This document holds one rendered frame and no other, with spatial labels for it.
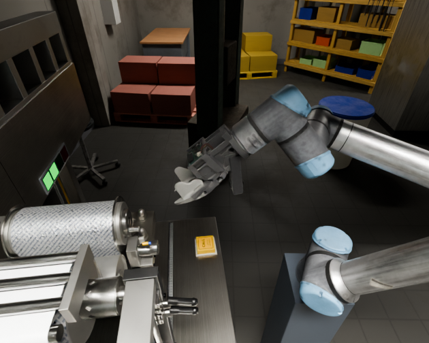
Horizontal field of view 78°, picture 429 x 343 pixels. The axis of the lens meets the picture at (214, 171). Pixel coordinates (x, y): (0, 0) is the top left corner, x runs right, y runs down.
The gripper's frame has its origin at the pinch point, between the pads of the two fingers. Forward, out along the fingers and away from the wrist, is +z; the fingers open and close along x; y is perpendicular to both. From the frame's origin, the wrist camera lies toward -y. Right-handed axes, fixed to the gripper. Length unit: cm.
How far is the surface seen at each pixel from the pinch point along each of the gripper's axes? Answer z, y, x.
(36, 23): 20, 54, -69
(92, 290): 10.4, 11.0, 23.3
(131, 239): 20.4, -1.7, 0.1
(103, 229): 18.7, 7.7, 2.9
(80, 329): 15.0, 8.9, 27.3
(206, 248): 21.9, -37.1, -15.5
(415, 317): -22, -194, -14
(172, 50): 51, -45, -459
